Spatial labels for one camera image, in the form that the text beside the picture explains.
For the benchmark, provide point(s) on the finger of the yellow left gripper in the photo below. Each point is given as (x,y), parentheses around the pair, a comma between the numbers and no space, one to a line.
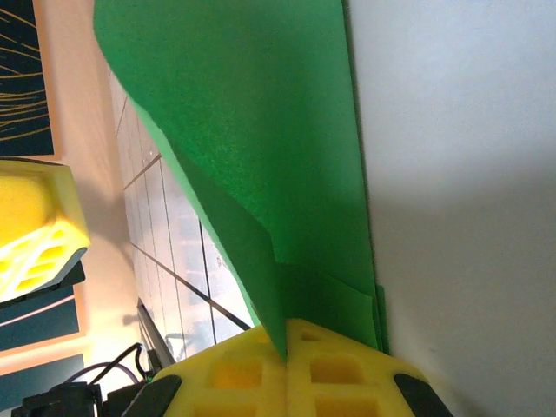
(35,217)

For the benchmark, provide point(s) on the green paper sheet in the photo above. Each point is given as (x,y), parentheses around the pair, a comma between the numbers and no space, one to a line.
(260,130)

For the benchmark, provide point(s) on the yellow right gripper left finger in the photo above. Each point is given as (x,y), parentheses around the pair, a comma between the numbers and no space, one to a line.
(234,382)

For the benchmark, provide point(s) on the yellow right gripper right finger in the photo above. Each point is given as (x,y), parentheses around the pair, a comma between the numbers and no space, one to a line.
(347,382)

